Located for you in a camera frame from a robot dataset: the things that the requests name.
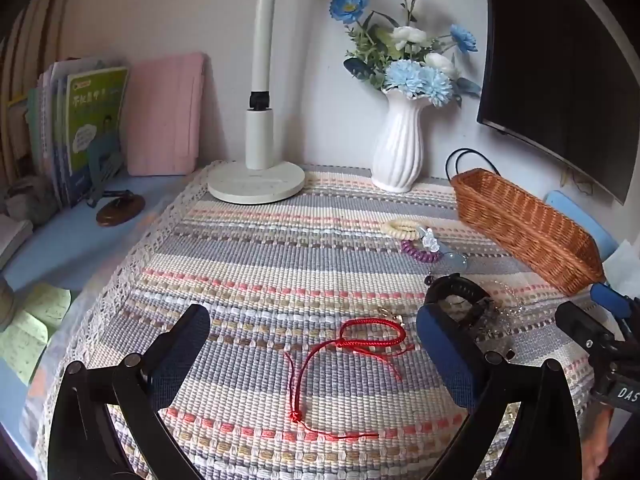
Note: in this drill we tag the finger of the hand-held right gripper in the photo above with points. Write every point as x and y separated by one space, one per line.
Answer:
607 297
582 327

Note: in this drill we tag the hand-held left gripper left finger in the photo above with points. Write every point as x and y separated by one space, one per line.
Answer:
180 355

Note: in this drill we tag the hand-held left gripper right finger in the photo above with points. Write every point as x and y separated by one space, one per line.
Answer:
450 355

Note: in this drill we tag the brown wicker basket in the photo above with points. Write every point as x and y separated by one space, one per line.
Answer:
525 225

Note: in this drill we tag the person's right hand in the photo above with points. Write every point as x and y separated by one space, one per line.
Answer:
597 442

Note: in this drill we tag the white paper sheet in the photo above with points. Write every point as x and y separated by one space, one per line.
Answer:
622 265

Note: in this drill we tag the light blue pad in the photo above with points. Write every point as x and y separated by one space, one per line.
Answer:
582 220

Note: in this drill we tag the striped woven table mat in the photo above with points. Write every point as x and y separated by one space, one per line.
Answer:
280 260

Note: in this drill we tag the green paper notes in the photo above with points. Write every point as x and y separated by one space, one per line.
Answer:
30 330

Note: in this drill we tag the brown wooden round stand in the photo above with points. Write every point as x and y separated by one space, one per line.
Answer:
120 210

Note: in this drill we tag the blue metal bookend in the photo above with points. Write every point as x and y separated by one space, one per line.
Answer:
102 160

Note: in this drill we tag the white desk lamp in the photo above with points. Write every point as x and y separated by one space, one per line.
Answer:
260 160

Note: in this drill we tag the grey fuzzy object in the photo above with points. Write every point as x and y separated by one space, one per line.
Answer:
30 202

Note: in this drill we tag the white ribbed vase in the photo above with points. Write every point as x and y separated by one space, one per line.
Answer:
400 145

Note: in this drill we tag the pink folder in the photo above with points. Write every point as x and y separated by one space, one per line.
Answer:
167 115

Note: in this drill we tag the black curved monitor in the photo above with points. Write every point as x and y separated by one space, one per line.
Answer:
560 60

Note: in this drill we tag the row of books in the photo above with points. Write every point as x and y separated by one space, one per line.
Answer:
90 110

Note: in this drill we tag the blue and white artificial flowers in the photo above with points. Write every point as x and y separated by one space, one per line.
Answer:
410 60

